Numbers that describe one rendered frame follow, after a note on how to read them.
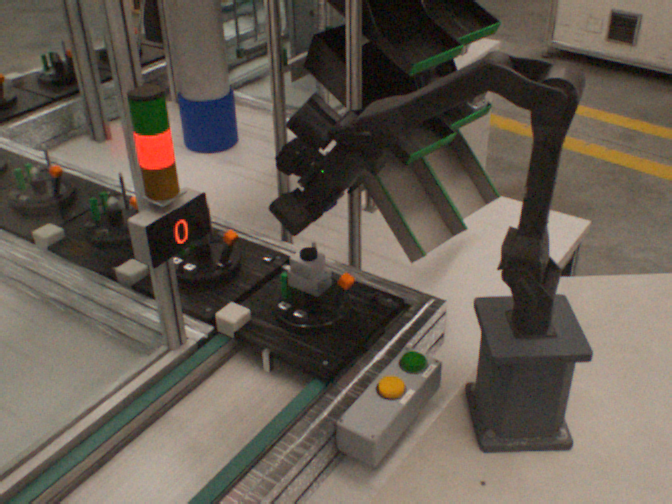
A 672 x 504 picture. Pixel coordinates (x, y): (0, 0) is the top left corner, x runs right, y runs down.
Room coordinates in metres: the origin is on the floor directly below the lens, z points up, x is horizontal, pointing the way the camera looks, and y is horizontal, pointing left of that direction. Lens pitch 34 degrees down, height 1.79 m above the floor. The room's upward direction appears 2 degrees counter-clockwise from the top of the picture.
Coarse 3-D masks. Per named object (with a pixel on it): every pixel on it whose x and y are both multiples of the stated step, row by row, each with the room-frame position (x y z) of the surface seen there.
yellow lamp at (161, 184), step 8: (144, 168) 0.96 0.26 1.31; (168, 168) 0.96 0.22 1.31; (144, 176) 0.96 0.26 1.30; (152, 176) 0.95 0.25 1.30; (160, 176) 0.95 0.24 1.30; (168, 176) 0.96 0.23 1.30; (176, 176) 0.97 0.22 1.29; (144, 184) 0.96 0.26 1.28; (152, 184) 0.95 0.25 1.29; (160, 184) 0.95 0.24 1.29; (168, 184) 0.95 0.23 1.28; (176, 184) 0.97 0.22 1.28; (152, 192) 0.95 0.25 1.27; (160, 192) 0.95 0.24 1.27; (168, 192) 0.95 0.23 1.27; (176, 192) 0.96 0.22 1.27; (152, 200) 0.95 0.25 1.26; (160, 200) 0.95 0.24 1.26
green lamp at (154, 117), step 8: (136, 104) 0.95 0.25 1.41; (144, 104) 0.95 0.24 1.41; (152, 104) 0.95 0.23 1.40; (160, 104) 0.96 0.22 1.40; (136, 112) 0.95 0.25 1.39; (144, 112) 0.95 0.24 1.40; (152, 112) 0.95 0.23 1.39; (160, 112) 0.96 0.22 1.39; (136, 120) 0.95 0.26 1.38; (144, 120) 0.95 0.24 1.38; (152, 120) 0.95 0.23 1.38; (160, 120) 0.96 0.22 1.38; (168, 120) 0.97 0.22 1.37; (136, 128) 0.96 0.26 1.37; (144, 128) 0.95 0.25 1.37; (152, 128) 0.95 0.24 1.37; (160, 128) 0.96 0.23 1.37; (168, 128) 0.97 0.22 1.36
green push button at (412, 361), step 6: (408, 354) 0.93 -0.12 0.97; (414, 354) 0.93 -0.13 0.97; (420, 354) 0.93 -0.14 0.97; (402, 360) 0.92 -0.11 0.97; (408, 360) 0.92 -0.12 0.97; (414, 360) 0.92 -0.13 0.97; (420, 360) 0.92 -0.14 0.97; (426, 360) 0.92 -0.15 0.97; (408, 366) 0.91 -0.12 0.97; (414, 366) 0.90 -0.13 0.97; (420, 366) 0.91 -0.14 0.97
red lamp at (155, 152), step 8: (136, 136) 0.96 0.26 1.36; (144, 136) 0.95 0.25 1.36; (152, 136) 0.95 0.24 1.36; (160, 136) 0.95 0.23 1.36; (168, 136) 0.97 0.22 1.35; (136, 144) 0.96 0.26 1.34; (144, 144) 0.95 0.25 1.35; (152, 144) 0.95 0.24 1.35; (160, 144) 0.95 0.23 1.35; (168, 144) 0.96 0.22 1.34; (144, 152) 0.95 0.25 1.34; (152, 152) 0.95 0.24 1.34; (160, 152) 0.95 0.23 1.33; (168, 152) 0.96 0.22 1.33; (144, 160) 0.95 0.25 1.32; (152, 160) 0.95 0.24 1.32; (160, 160) 0.95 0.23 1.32; (168, 160) 0.96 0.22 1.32; (152, 168) 0.95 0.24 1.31; (160, 168) 0.95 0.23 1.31
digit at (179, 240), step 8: (176, 216) 0.96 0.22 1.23; (184, 216) 0.97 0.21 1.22; (168, 224) 0.94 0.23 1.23; (176, 224) 0.95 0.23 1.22; (184, 224) 0.97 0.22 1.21; (168, 232) 0.94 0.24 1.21; (176, 232) 0.95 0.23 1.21; (184, 232) 0.96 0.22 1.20; (192, 232) 0.98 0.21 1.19; (176, 240) 0.95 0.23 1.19; (184, 240) 0.96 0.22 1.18; (192, 240) 0.98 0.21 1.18; (176, 248) 0.95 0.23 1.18
